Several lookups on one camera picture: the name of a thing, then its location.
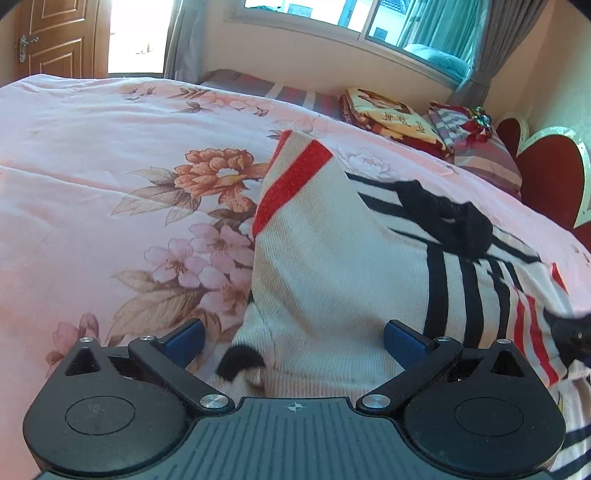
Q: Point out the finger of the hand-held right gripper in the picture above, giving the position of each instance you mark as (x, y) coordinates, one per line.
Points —
(572, 333)

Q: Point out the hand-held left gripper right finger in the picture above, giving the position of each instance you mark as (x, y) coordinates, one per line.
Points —
(404, 344)

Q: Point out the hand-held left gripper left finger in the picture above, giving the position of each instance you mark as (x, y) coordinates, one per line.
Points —
(187, 342)

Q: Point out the striped knit sweater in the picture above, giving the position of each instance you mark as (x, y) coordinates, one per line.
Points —
(323, 258)

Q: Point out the red scalloped headboard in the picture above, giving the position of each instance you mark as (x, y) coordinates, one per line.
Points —
(549, 175)

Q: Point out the striped pillow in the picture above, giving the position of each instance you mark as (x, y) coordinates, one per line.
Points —
(482, 159)

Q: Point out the pink floral blanket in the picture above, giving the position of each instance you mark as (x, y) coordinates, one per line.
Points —
(92, 161)

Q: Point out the folded yellow red blanket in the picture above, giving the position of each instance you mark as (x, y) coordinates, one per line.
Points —
(392, 121)

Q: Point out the striped bed sheet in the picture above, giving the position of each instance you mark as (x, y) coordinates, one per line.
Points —
(277, 92)

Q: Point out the grey curtain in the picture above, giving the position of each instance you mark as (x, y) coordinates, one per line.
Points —
(184, 41)
(503, 46)

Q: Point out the sheer teal curtain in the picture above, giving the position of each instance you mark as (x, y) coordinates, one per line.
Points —
(438, 23)

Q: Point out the brown wooden door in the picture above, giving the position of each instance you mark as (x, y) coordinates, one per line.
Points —
(60, 41)

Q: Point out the sliding window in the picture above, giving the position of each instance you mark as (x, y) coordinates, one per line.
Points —
(323, 14)

